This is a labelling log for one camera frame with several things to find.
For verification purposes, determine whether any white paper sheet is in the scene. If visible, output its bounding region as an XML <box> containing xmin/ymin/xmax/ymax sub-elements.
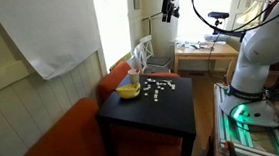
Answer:
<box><xmin>0</xmin><ymin>0</ymin><xmax>101</xmax><ymax>80</ymax></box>

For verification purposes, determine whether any paper cup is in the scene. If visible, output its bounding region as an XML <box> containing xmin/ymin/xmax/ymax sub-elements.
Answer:
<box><xmin>128</xmin><ymin>69</ymin><xmax>140</xmax><ymax>85</ymax></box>

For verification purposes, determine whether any black square table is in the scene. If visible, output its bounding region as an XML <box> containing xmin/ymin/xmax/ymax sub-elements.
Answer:
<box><xmin>96</xmin><ymin>75</ymin><xmax>196</xmax><ymax>156</ymax></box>

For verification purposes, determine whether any orange sofa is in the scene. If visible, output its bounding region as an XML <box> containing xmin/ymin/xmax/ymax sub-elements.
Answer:
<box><xmin>0</xmin><ymin>56</ymin><xmax>188</xmax><ymax>156</ymax></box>

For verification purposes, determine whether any black camera on stand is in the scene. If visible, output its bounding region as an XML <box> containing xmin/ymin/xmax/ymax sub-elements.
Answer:
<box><xmin>208</xmin><ymin>12</ymin><xmax>230</xmax><ymax>27</ymax></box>

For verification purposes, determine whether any wooden side table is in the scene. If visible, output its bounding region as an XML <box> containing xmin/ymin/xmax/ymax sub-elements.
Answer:
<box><xmin>173</xmin><ymin>44</ymin><xmax>239</xmax><ymax>81</ymax></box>

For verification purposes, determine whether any clothes hanger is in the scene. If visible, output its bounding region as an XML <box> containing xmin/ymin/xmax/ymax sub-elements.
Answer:
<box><xmin>235</xmin><ymin>0</ymin><xmax>274</xmax><ymax>26</ymax></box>

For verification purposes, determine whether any white wooden chair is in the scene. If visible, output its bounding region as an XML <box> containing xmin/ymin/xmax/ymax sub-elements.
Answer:
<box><xmin>131</xmin><ymin>35</ymin><xmax>171</xmax><ymax>74</ymax></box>

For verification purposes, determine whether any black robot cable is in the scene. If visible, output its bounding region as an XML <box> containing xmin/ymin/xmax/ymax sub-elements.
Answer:
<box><xmin>190</xmin><ymin>0</ymin><xmax>279</xmax><ymax>38</ymax></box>

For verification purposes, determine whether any yellow bag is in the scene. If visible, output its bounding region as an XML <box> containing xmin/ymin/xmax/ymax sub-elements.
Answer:
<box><xmin>115</xmin><ymin>83</ymin><xmax>140</xmax><ymax>99</ymax></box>

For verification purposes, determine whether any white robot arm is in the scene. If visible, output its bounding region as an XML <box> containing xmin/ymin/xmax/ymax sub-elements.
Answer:
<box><xmin>220</xmin><ymin>0</ymin><xmax>279</xmax><ymax>128</ymax></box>

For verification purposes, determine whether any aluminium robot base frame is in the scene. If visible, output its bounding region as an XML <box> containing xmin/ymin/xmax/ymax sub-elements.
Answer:
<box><xmin>214</xmin><ymin>83</ymin><xmax>279</xmax><ymax>156</ymax></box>

